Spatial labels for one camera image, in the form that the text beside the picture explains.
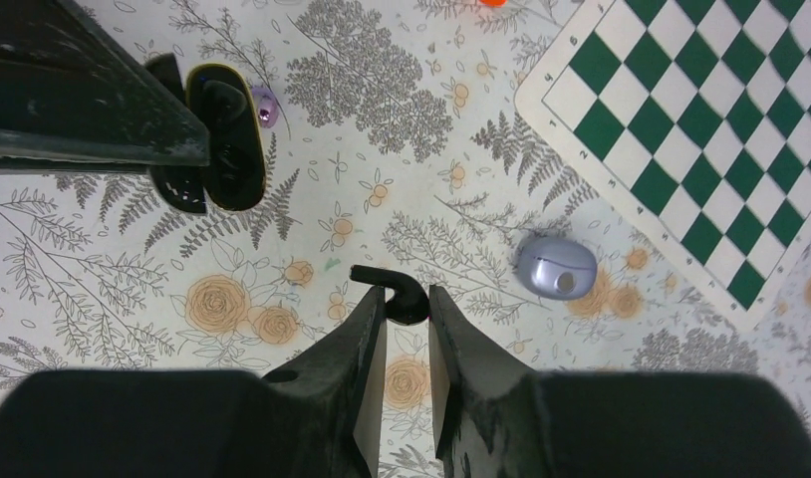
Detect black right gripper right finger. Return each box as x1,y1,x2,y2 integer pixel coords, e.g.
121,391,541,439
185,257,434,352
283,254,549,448
428,286,811,477

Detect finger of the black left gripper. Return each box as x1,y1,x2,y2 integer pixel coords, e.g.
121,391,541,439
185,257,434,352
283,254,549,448
0,1,209,173

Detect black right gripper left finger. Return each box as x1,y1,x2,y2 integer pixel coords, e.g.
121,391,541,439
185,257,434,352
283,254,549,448
0,287,386,477

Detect black wireless earbud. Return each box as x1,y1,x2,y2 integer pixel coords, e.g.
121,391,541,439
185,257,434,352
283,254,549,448
201,80,247,132
350,265,430,326

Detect black earbud charging case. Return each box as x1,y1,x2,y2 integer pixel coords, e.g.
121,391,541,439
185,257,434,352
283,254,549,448
145,54,266,214

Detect purple clip earbuds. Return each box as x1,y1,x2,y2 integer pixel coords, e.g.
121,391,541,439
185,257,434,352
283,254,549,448
251,87,280,128

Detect silver computer mouse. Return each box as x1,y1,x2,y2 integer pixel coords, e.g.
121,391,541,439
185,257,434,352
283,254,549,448
516,237,598,301

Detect floral tablecloth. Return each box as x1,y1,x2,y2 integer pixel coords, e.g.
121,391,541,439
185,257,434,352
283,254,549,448
0,1,811,477

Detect green white chessboard mat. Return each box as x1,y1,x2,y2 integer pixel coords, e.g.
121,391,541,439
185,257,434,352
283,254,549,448
514,1,811,330

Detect black microphone orange end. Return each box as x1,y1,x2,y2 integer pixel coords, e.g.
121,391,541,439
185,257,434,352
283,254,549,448
480,0,507,8

